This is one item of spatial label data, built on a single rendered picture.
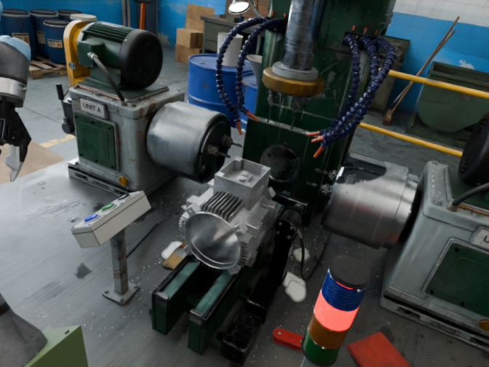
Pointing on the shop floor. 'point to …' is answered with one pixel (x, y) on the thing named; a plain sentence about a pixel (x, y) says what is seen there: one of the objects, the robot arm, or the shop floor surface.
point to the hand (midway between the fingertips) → (2, 175)
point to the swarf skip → (450, 105)
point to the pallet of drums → (42, 36)
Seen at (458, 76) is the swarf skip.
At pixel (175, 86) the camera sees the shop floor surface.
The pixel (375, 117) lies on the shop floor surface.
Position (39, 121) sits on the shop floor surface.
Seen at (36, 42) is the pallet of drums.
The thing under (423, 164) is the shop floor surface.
